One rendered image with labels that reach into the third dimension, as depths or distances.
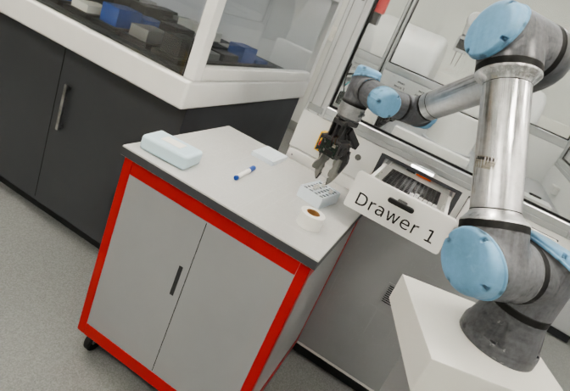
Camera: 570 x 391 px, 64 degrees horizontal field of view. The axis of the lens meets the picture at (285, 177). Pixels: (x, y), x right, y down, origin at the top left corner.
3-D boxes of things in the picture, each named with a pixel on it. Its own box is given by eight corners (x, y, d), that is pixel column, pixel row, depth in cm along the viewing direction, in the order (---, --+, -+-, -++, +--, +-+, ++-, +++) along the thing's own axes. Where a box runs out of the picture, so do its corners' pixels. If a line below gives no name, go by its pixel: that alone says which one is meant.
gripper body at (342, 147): (312, 150, 133) (329, 112, 129) (326, 148, 140) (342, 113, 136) (333, 162, 130) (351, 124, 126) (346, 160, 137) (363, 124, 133)
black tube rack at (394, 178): (424, 228, 132) (435, 209, 130) (370, 199, 137) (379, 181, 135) (432, 209, 152) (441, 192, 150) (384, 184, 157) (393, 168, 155)
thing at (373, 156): (563, 287, 143) (590, 251, 138) (288, 144, 170) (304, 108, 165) (532, 209, 228) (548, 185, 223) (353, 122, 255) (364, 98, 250)
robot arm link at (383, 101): (418, 99, 117) (396, 86, 126) (384, 86, 112) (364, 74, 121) (404, 126, 120) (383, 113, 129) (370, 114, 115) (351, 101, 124)
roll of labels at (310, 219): (305, 232, 118) (311, 220, 117) (291, 217, 123) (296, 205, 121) (324, 232, 123) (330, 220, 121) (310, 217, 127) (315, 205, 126)
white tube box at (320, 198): (317, 209, 135) (322, 198, 134) (296, 195, 138) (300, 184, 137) (336, 203, 145) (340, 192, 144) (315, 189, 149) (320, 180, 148)
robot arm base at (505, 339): (550, 381, 84) (580, 340, 81) (479, 359, 81) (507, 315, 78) (509, 327, 98) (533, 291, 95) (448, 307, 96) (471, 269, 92)
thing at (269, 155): (271, 166, 153) (273, 161, 153) (250, 154, 156) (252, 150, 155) (286, 159, 165) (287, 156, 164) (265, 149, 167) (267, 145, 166)
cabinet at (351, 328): (443, 456, 170) (567, 290, 142) (220, 308, 197) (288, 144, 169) (455, 330, 256) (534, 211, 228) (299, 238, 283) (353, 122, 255)
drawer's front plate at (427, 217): (437, 255, 122) (457, 221, 119) (342, 203, 130) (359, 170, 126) (437, 253, 124) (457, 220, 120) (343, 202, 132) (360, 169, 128)
